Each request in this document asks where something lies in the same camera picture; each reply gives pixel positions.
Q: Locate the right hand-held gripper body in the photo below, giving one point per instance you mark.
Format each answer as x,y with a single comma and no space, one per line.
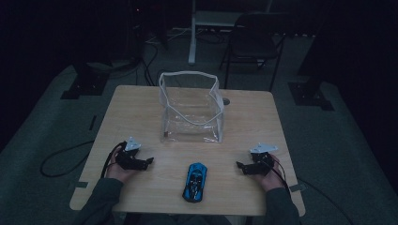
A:
261,162

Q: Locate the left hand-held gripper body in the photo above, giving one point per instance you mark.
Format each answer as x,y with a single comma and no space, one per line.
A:
128,157

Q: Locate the blue toy car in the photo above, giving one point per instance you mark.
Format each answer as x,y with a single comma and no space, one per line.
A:
194,182

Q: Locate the clear plastic bag white trim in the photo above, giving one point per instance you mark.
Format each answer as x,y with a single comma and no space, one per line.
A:
191,108

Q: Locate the person's left hand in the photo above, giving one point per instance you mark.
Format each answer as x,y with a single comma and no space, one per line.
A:
117,173

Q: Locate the person's right hand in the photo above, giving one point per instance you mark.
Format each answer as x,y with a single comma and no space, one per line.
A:
270,179

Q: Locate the grey tape piece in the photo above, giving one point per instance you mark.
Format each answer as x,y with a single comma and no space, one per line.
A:
78,185
297,187

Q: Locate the black floor tape strip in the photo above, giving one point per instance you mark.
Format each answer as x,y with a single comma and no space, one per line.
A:
92,122

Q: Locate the round table grommet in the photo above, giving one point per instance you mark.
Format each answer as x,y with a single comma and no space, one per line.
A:
226,101

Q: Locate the black stand base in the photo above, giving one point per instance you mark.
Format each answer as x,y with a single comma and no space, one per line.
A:
308,95
86,82

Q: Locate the black folding chair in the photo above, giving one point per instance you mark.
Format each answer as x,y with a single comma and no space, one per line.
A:
253,40

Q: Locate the white desk frame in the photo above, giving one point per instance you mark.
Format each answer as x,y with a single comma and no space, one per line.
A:
192,37

